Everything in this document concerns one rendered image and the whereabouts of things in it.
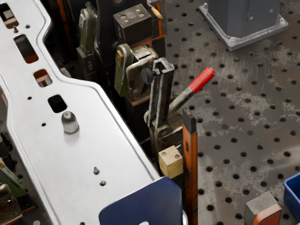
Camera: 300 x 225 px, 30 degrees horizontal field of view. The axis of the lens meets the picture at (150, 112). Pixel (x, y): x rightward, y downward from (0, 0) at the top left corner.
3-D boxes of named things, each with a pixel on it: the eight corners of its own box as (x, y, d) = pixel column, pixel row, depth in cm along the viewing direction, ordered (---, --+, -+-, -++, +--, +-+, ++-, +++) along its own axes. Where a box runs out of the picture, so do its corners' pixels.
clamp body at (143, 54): (123, 149, 149) (105, 51, 120) (161, 131, 152) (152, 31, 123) (139, 174, 144) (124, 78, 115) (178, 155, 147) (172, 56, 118)
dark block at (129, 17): (131, 130, 153) (112, 14, 120) (153, 119, 154) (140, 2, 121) (139, 143, 150) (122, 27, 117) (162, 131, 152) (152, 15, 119)
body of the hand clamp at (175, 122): (156, 204, 138) (146, 118, 110) (180, 192, 140) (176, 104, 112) (168, 223, 135) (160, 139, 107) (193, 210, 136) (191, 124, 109)
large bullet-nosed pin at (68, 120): (62, 130, 119) (56, 110, 113) (76, 123, 119) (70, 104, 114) (68, 140, 117) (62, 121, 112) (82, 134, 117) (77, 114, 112)
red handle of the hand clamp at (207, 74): (146, 117, 109) (204, 60, 105) (152, 120, 110) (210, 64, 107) (156, 131, 106) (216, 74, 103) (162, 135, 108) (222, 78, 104)
